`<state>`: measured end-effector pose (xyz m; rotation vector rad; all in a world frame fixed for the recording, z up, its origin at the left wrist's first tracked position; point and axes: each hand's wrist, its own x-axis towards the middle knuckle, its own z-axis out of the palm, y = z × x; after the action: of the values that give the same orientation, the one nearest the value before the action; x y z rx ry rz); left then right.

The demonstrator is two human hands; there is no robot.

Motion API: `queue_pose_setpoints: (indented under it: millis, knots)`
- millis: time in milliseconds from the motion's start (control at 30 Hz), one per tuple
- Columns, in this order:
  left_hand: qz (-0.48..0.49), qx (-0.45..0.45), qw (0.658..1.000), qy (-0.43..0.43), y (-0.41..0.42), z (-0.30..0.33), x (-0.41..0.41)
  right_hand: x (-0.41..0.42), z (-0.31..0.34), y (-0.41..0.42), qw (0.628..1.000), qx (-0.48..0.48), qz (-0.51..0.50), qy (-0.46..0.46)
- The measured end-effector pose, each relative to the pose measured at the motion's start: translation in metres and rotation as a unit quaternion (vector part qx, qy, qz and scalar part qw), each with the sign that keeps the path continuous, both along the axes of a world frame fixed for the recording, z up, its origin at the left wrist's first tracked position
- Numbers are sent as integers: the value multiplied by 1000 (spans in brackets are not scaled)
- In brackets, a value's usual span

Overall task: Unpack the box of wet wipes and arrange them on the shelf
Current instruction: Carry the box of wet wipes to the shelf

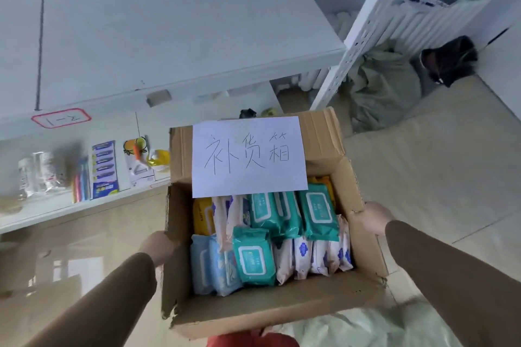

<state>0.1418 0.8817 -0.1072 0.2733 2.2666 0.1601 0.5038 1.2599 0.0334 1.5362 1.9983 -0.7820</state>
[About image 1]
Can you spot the person's right hand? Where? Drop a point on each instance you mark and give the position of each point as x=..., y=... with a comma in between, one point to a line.
x=378, y=216

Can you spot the person's left hand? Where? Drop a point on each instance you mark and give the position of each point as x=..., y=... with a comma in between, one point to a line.
x=156, y=247

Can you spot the person's right thumb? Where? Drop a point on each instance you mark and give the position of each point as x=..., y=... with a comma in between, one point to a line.
x=365, y=210

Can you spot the person's left thumb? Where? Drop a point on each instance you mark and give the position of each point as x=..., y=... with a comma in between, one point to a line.
x=171, y=243

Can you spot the brown cardboard box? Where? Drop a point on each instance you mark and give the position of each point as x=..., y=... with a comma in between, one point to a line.
x=260, y=302

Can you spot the person's right forearm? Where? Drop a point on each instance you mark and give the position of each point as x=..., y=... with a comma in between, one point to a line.
x=456, y=281

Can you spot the person's left forearm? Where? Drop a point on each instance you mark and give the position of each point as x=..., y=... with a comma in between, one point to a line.
x=97, y=306

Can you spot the light blue wipes packet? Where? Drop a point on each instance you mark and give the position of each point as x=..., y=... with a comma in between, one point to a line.
x=224, y=267
x=200, y=265

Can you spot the white blue-flower tissue packet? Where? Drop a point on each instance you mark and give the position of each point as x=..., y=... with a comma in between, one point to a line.
x=320, y=258
x=283, y=259
x=342, y=249
x=303, y=257

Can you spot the teal wet wipes packet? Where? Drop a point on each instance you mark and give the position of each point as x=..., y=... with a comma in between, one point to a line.
x=254, y=256
x=319, y=210
x=273, y=210

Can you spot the peach white wipes packet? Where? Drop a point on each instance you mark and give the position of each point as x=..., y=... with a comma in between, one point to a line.
x=237, y=212
x=219, y=220

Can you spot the yellow packaged item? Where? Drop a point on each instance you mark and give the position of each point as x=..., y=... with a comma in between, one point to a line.
x=159, y=159

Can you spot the orange peeler card pack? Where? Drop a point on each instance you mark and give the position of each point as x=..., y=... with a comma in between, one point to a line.
x=136, y=159

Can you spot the blue carded product pack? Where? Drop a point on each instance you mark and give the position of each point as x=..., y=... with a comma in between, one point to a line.
x=104, y=170

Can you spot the colourful toothbrush pack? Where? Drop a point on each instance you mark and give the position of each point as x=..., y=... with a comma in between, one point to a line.
x=81, y=182

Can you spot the white handwritten paper sign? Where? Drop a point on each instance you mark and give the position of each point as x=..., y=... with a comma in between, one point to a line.
x=248, y=155

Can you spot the person's pale green garment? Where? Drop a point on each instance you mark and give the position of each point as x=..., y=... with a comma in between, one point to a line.
x=366, y=328

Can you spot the grey-green sack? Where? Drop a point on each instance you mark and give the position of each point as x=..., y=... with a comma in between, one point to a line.
x=382, y=86

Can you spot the person's red garment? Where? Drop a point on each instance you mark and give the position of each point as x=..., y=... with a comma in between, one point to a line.
x=252, y=339

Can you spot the small yellow-green object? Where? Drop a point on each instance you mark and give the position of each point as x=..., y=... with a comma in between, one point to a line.
x=269, y=112

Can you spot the small grey shelf tag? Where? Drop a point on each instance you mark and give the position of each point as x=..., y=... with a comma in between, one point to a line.
x=158, y=98

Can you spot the clear plastic product packet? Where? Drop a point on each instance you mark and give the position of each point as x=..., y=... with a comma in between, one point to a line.
x=38, y=174

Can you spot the small black object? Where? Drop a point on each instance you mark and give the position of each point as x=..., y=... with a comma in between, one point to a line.
x=247, y=113

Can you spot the red-bordered white shelf label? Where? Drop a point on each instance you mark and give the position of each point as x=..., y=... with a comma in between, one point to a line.
x=61, y=118

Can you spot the black bag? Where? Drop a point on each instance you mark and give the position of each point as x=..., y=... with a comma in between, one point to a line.
x=447, y=60

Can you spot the white radiator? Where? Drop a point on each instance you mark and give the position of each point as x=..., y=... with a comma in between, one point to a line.
x=423, y=21

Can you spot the white metal shelf unit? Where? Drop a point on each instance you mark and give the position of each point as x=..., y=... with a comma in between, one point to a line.
x=163, y=33

